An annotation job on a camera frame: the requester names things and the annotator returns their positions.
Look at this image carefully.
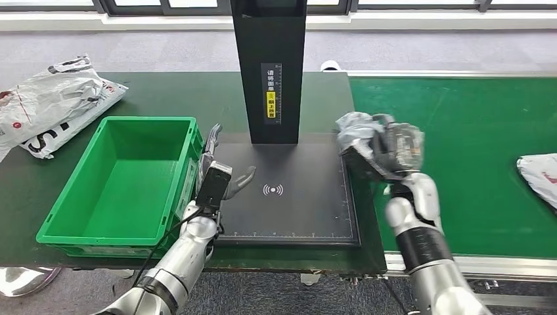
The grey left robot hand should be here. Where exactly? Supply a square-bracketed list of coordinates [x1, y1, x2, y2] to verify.
[196, 123, 257, 201]

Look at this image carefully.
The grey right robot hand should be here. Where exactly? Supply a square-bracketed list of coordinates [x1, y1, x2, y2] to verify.
[370, 114, 425, 181]

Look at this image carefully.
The grey parcel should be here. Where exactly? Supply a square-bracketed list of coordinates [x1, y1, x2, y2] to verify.
[336, 112, 395, 161]
[516, 153, 557, 211]

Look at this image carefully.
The green conveyor belt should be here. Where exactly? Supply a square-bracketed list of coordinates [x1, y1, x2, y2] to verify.
[349, 77, 557, 261]

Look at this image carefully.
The black and yellow label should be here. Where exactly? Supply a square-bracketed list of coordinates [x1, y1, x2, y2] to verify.
[260, 62, 283, 125]

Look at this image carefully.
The green plastic crate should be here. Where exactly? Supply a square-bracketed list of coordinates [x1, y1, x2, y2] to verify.
[35, 115, 204, 259]

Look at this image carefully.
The black scanner column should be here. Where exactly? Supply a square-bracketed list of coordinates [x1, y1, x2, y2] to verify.
[229, 0, 308, 145]

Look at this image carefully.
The white bag with black letters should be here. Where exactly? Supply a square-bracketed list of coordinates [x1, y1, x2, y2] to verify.
[19, 80, 129, 160]

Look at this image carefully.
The crumpled white courier bag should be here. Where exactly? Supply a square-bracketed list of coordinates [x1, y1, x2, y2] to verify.
[0, 53, 104, 148]

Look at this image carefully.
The chrome round base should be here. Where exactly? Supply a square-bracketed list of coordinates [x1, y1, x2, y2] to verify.
[0, 267, 62, 298]

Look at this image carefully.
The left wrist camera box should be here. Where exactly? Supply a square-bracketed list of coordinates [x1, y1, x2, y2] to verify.
[196, 161, 233, 209]

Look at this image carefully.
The black scanner base plate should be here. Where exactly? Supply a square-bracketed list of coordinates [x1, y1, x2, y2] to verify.
[203, 132, 361, 249]

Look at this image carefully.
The black left camera cable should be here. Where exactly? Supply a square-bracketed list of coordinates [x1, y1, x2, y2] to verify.
[130, 207, 206, 289]

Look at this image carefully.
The dark window frame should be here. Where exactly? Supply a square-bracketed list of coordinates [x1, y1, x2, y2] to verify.
[0, 0, 557, 17]

